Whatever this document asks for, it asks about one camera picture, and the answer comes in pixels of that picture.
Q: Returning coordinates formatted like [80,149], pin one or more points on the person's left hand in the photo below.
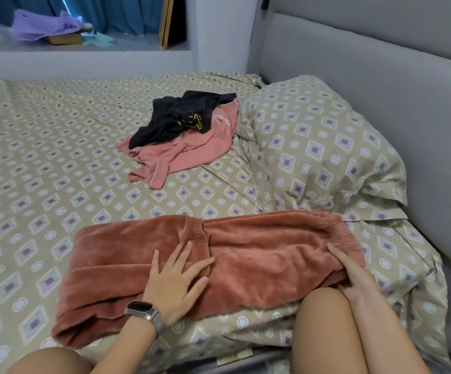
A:
[175,288]

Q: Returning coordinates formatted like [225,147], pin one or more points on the person's right hand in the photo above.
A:
[354,272]

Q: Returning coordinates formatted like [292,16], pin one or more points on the rust brown garment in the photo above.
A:
[264,253]

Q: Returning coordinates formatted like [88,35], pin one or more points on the pink shirt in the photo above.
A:
[186,148]

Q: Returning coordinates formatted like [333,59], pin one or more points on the bed with patterned beige sheet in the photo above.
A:
[46,175]

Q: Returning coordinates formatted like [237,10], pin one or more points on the black garment yellow print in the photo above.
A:
[178,114]

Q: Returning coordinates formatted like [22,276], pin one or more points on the person's right forearm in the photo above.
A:
[389,339]

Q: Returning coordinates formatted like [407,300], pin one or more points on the person's left leg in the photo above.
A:
[50,360]

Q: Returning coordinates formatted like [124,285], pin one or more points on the grey band wristwatch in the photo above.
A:
[145,314]

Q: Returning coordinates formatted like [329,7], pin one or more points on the patterned beige pillow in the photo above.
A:
[327,152]

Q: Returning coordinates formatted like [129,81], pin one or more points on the grey upholstered headboard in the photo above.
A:
[389,97]

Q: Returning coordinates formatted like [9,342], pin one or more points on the teal small item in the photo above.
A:
[98,39]

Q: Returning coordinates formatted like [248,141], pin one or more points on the leaning wooden picture frames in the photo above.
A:
[171,19]

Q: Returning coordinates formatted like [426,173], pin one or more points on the small wooden box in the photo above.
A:
[65,39]

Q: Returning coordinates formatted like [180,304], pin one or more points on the blue curtain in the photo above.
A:
[100,10]

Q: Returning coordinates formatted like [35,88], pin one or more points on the purple cloth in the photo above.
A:
[42,25]

